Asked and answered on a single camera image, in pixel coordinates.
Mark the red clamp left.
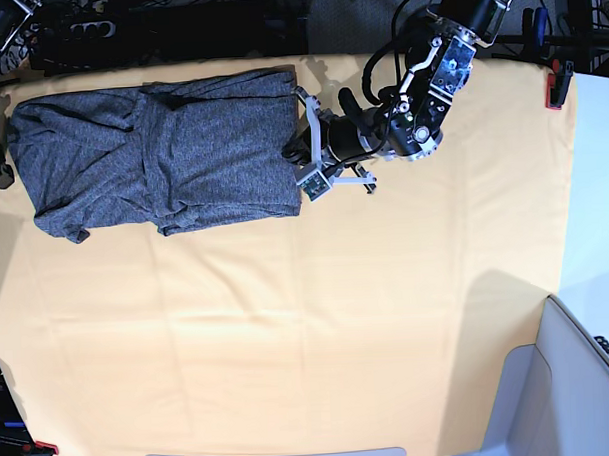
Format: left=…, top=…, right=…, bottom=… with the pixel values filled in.
left=20, top=441, right=59, bottom=456

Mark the red clamp right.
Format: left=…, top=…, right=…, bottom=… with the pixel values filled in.
left=545, top=59, right=574, bottom=110

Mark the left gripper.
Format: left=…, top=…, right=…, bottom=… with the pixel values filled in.
left=282, top=86, right=386, bottom=167

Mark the yellow table cloth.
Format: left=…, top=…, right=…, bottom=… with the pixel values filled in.
left=0, top=60, right=577, bottom=456

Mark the grey long-sleeve T-shirt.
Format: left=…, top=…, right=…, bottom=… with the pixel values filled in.
left=7, top=68, right=301, bottom=243

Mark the white box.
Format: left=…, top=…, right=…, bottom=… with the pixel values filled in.
left=478, top=296, right=609, bottom=456

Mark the red clamp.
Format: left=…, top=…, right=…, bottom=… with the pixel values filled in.
left=545, top=59, right=574, bottom=110
left=20, top=441, right=59, bottom=456

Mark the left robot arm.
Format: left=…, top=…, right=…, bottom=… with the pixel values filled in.
left=282, top=0, right=513, bottom=176

